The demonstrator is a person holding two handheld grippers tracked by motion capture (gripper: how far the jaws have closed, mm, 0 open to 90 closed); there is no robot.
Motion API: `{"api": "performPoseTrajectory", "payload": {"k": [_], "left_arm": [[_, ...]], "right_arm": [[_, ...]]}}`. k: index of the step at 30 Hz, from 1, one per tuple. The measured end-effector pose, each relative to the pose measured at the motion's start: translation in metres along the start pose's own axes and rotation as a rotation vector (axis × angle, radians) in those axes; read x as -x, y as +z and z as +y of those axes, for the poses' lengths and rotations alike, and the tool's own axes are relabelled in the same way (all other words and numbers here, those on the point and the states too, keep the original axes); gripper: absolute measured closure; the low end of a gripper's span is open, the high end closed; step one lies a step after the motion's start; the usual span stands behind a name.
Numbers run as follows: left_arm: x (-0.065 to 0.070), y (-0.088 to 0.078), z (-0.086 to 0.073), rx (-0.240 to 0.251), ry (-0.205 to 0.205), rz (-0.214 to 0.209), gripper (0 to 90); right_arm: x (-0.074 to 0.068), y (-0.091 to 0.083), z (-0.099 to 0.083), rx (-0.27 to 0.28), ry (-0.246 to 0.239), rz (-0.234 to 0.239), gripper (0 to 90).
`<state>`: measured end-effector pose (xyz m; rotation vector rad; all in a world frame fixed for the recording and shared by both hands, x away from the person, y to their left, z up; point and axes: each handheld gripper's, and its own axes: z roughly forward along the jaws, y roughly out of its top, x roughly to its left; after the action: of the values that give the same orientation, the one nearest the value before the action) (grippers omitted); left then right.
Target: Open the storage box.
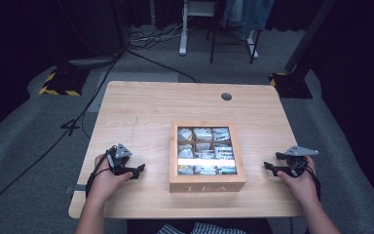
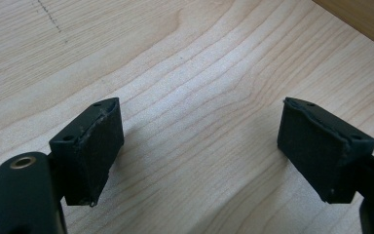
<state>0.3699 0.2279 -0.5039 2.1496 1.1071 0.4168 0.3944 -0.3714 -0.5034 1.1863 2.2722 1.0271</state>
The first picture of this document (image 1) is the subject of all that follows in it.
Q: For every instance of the person's right hand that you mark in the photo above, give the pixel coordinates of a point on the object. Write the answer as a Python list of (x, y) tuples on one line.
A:
[(303, 188)]

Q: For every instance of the white desk foot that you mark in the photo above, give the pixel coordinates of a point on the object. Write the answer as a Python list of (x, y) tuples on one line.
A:
[(252, 47)]

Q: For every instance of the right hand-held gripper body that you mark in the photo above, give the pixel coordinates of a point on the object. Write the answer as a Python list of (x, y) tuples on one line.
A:
[(300, 151)]

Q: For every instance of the person's left hand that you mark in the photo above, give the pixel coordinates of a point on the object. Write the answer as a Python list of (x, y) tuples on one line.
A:
[(104, 183)]

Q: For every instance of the black yellow striped stand base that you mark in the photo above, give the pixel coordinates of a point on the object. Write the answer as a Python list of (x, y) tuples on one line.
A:
[(292, 86), (63, 83)]

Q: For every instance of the black metal stool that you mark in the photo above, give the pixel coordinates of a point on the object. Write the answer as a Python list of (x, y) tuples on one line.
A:
[(212, 39)]

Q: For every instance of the dark slanted stand pole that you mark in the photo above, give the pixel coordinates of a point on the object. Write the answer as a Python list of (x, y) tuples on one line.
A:
[(308, 35)]

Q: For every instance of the grey tape strip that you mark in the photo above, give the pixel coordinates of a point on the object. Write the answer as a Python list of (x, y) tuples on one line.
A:
[(78, 188)]

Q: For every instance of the person's striped clothing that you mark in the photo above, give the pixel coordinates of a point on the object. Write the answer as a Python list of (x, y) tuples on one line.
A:
[(207, 229)]

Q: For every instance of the white desk leg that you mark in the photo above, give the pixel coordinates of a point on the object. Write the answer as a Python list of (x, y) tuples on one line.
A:
[(183, 35)]

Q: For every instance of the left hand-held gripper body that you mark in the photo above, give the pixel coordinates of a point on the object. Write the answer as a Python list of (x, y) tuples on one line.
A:
[(122, 152)]

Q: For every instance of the wooden tea box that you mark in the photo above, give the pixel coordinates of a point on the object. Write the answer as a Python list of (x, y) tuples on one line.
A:
[(207, 183)]

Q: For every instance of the group of tea bags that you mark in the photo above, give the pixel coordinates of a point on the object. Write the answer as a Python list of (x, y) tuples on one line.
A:
[(204, 151)]

